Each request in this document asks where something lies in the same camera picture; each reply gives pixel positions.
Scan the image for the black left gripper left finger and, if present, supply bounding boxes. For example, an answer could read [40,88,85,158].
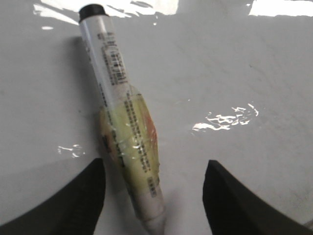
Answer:
[0,158,106,235]

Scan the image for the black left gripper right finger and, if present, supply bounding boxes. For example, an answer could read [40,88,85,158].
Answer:
[202,160,313,235]

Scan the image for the white taped whiteboard marker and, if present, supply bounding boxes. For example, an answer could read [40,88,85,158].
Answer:
[79,4,166,235]

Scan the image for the white whiteboard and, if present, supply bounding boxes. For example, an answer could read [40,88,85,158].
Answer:
[0,0,313,235]

